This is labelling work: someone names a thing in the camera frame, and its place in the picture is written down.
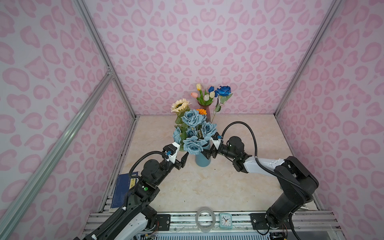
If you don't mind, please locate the teal cylindrical vase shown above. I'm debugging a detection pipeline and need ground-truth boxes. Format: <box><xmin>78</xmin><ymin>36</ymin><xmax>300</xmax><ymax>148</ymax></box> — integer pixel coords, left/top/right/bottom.
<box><xmin>195</xmin><ymin>151</ymin><xmax>211</xmax><ymax>168</ymax></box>

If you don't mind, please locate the blue rose bouquet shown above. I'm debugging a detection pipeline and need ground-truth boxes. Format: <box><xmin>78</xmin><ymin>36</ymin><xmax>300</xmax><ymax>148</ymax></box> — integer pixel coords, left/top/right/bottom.
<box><xmin>173</xmin><ymin>110</ymin><xmax>217</xmax><ymax>155</ymax></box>

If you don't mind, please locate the orange flower stem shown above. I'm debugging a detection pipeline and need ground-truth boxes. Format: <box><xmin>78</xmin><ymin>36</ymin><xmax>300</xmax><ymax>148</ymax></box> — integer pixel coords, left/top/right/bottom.
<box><xmin>197</xmin><ymin>109</ymin><xmax>208</xmax><ymax>115</ymax></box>

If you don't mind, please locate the cream sunflower stem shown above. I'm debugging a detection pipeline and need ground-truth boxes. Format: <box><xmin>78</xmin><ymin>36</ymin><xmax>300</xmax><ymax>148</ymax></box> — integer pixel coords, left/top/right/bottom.
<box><xmin>171</xmin><ymin>99</ymin><xmax>191</xmax><ymax>125</ymax></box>

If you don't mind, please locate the dark blue rose stem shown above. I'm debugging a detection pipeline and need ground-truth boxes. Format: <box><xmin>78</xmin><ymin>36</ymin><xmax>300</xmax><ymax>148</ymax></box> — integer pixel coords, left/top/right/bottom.
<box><xmin>211</xmin><ymin>86</ymin><xmax>233</xmax><ymax>123</ymax></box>

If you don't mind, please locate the pink tulip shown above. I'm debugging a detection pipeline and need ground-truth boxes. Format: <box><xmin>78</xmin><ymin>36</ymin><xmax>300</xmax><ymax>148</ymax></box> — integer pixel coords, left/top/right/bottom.
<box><xmin>191</xmin><ymin>92</ymin><xmax>202</xmax><ymax>105</ymax></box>

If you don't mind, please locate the small blue tulip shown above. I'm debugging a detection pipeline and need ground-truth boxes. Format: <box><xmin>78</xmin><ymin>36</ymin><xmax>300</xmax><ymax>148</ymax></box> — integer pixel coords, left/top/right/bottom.
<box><xmin>208</xmin><ymin>86</ymin><xmax>215</xmax><ymax>93</ymax></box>

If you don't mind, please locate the yellow tulip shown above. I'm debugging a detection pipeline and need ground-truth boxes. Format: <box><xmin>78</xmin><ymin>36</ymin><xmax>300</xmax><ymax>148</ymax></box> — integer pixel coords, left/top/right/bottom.
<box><xmin>196</xmin><ymin>83</ymin><xmax>204</xmax><ymax>99</ymax></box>

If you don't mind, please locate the red glass vase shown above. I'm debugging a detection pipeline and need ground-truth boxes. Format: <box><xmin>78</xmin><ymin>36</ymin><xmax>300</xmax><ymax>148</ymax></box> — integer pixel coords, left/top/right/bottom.
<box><xmin>199</xmin><ymin>105</ymin><xmax>211</xmax><ymax>122</ymax></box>

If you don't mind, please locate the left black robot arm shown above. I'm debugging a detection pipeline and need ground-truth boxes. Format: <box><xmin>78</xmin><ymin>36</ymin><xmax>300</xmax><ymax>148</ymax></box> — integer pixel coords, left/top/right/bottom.
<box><xmin>84</xmin><ymin>143</ymin><xmax>189</xmax><ymax>240</ymax></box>

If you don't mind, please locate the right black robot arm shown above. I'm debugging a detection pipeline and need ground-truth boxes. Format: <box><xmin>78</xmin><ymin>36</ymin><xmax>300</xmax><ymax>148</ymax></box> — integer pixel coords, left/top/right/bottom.
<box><xmin>202</xmin><ymin>131</ymin><xmax>319</xmax><ymax>239</ymax></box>

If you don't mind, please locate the blue book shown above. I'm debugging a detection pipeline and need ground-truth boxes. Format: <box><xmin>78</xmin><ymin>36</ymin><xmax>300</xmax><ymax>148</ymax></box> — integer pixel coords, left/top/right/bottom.
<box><xmin>110</xmin><ymin>172</ymin><xmax>139</xmax><ymax>212</ymax></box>

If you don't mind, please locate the small teal alarm clock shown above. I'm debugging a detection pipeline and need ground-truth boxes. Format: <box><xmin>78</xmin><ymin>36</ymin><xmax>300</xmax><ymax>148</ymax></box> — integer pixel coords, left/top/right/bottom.
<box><xmin>219</xmin><ymin>213</ymin><xmax>233</xmax><ymax>229</ymax></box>

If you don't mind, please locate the clear tape roll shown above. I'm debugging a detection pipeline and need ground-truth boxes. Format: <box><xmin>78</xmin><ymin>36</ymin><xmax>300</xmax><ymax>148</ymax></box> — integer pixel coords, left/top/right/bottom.
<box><xmin>195</xmin><ymin>207</ymin><xmax>216</xmax><ymax>233</ymax></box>

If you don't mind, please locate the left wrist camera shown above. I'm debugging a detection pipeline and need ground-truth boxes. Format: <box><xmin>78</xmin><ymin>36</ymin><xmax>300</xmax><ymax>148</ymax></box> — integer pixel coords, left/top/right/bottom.
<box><xmin>163</xmin><ymin>142</ymin><xmax>180</xmax><ymax>164</ymax></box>

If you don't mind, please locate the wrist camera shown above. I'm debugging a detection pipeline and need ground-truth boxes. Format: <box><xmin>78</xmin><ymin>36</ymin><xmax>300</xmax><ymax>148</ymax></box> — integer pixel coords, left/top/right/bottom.
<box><xmin>210</xmin><ymin>136</ymin><xmax>223</xmax><ymax>150</ymax></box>
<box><xmin>163</xmin><ymin>142</ymin><xmax>180</xmax><ymax>164</ymax></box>

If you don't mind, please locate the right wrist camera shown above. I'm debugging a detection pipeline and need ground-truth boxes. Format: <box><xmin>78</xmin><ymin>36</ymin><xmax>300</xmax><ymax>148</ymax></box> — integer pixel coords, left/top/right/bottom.
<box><xmin>210</xmin><ymin>136</ymin><xmax>223</xmax><ymax>150</ymax></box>

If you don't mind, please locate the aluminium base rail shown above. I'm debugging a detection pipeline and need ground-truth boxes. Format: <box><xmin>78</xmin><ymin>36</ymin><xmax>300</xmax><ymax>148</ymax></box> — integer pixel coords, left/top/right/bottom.
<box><xmin>80</xmin><ymin>210</ymin><xmax>345</xmax><ymax>240</ymax></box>

